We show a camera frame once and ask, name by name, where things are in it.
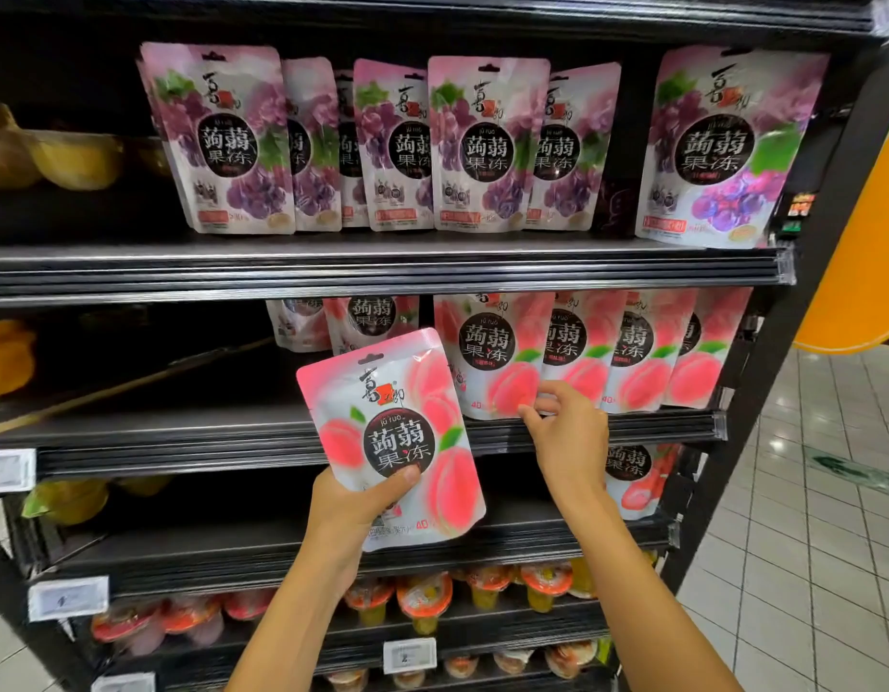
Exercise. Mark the person's left hand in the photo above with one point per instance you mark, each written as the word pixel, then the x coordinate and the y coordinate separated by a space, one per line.
pixel 343 526

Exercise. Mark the person's right hand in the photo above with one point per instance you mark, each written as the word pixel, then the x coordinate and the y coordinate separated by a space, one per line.
pixel 574 446

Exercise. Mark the red jelly bag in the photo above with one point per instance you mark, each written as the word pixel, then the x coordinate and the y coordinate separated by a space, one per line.
pixel 646 353
pixel 581 331
pixel 487 338
pixel 386 396

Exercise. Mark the black low shelf rack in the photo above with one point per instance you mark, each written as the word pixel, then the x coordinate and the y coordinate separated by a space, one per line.
pixel 343 270

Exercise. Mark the row of purple jelly packs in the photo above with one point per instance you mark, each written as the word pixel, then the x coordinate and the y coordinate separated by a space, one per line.
pixel 487 144

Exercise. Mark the person's right forearm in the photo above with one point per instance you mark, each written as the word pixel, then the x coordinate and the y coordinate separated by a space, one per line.
pixel 646 612

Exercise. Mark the person's left forearm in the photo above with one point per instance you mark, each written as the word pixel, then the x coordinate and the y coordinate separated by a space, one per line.
pixel 285 641

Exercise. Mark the large yellow jelly tubs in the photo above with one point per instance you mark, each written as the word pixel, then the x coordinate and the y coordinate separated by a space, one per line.
pixel 4 360

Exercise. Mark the row of yellow jelly cups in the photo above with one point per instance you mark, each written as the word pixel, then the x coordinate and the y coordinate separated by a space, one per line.
pixel 76 158

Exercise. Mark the white price tag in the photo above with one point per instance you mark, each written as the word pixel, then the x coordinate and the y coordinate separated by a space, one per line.
pixel 123 683
pixel 8 472
pixel 410 655
pixel 68 599

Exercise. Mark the green floor sticker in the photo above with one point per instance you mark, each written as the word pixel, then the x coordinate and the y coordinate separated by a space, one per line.
pixel 855 474

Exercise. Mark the orange hanging sign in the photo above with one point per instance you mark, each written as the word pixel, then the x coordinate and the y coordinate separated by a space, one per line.
pixel 862 281

